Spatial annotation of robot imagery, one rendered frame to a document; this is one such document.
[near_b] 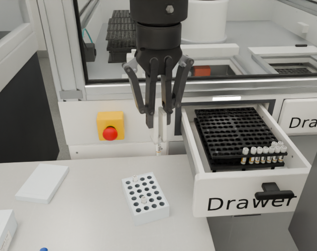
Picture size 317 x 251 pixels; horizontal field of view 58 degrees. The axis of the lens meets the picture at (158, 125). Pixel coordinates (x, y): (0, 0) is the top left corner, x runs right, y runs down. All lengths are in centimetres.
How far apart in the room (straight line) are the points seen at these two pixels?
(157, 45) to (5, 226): 49
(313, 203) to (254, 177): 12
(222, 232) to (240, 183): 66
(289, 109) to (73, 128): 63
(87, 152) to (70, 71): 26
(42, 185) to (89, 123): 21
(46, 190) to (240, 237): 81
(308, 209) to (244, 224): 60
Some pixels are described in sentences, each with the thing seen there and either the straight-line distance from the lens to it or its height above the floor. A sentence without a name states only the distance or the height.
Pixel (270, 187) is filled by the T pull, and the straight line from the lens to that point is 61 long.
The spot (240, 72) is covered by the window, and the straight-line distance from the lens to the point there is 84.
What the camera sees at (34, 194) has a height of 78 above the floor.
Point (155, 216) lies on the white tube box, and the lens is 70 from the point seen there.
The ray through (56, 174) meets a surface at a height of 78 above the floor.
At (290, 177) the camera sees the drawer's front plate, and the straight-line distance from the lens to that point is 63.
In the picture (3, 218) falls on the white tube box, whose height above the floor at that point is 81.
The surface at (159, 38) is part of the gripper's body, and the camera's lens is 46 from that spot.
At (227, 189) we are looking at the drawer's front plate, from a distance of 60.
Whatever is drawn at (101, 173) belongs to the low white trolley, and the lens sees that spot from 84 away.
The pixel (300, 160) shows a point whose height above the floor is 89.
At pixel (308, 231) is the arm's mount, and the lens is 67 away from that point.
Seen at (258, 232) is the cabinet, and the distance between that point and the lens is 130.
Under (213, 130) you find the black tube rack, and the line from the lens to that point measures 75.
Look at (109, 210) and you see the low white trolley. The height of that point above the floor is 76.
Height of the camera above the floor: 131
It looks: 32 degrees down
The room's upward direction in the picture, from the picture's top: straight up
